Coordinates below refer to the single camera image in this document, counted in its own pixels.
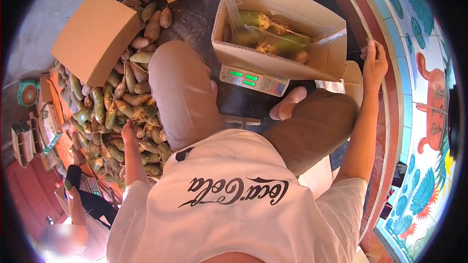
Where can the white electronic scale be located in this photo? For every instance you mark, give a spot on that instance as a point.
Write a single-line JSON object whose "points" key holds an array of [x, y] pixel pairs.
{"points": [[252, 79]]}

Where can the person's left hand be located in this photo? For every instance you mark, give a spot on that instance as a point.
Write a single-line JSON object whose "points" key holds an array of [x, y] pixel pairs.
{"points": [[129, 134]]}

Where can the closed brown cardboard box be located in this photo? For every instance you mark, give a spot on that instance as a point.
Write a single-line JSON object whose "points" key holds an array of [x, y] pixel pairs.
{"points": [[95, 36]]}

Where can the beige flat object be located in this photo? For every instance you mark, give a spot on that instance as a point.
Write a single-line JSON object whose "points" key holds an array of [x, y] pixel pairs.
{"points": [[353, 80]]}

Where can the person's right hand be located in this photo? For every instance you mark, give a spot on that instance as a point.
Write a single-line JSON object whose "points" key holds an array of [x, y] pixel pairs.
{"points": [[374, 69]]}

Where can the green white radish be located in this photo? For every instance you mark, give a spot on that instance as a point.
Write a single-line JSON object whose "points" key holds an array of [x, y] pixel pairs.
{"points": [[298, 38], [256, 18], [246, 37], [281, 46]]}

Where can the person's left fingers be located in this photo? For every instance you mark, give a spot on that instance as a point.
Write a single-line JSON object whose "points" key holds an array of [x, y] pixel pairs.
{"points": [[126, 124]]}

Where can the pile of green radishes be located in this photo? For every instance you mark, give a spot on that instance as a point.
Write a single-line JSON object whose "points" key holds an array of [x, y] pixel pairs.
{"points": [[109, 117]]}

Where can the person's body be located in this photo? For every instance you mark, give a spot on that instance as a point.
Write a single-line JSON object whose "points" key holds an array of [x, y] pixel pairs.
{"points": [[234, 219]]}

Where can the small wooden stool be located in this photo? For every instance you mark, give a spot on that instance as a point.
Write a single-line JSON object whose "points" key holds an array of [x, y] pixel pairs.
{"points": [[241, 120]]}

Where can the green round object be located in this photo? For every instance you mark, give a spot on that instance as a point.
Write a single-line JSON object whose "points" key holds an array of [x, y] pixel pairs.
{"points": [[27, 93]]}

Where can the person's right fingers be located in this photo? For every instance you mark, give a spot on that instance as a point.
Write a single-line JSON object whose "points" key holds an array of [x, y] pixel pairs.
{"points": [[372, 49]]}

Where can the stack of printed cartons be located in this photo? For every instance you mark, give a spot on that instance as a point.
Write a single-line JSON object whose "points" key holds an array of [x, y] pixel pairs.
{"points": [[40, 131]]}

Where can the open cardboard box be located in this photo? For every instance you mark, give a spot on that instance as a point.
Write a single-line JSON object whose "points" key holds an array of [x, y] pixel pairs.
{"points": [[292, 5]]}

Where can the person's legs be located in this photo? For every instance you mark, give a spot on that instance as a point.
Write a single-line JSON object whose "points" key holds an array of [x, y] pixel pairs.
{"points": [[182, 91]]}

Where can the person's right thumb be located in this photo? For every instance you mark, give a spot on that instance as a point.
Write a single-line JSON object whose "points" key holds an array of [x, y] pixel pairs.
{"points": [[363, 54]]}

